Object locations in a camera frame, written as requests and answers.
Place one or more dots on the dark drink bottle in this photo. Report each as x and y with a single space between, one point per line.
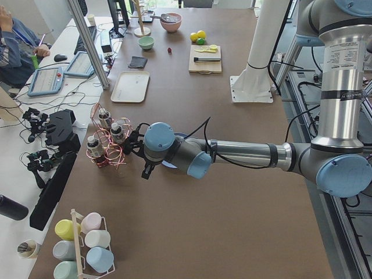
95 151
119 132
105 118

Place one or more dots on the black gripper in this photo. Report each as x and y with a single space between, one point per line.
147 170

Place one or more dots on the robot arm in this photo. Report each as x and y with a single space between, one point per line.
333 160

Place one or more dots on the black plastic device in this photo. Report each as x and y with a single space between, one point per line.
59 131

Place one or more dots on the green lime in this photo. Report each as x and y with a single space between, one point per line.
200 41

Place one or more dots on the black thermos bottle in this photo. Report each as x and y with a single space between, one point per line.
13 209

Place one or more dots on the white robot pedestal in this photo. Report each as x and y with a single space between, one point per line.
253 84

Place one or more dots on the paper cup with cutlery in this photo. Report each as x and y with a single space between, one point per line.
28 249

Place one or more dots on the wooden cutting board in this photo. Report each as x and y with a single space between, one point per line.
204 67

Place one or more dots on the white cup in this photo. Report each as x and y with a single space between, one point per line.
98 238

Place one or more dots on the grey cup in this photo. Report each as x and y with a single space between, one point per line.
64 250

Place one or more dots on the yellow lemon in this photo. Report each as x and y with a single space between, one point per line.
201 34
193 37

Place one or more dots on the aluminium frame post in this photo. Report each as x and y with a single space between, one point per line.
79 20

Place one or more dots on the white cup rack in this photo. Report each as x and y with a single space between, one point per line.
78 244

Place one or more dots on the grey folded cloth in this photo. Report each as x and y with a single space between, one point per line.
137 62

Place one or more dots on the copper wire bottle rack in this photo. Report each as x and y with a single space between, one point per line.
113 153

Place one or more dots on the mint cup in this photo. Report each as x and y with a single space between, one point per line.
66 270

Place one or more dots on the pink cup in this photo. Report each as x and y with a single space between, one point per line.
91 221

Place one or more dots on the pink bowl with ice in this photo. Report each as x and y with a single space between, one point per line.
172 27

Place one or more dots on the blue cup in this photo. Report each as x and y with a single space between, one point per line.
100 259

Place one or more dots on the blue teach pendant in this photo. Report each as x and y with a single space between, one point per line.
46 81
80 66

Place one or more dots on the blue plate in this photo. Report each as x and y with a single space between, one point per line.
167 164

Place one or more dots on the cream rabbit tray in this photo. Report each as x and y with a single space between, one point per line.
130 87

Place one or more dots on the wooden cup tree stand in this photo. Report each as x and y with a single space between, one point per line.
141 31

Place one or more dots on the black computer mouse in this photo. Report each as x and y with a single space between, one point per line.
60 58

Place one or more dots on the mint green bowl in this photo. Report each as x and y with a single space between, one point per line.
146 42

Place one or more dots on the yellow cup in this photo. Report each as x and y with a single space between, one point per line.
64 230

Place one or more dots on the metal ice scoop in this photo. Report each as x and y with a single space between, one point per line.
166 17

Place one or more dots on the yellow plastic knife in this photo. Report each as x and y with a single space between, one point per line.
210 51

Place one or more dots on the steel muddler black tip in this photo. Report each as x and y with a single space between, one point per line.
206 59

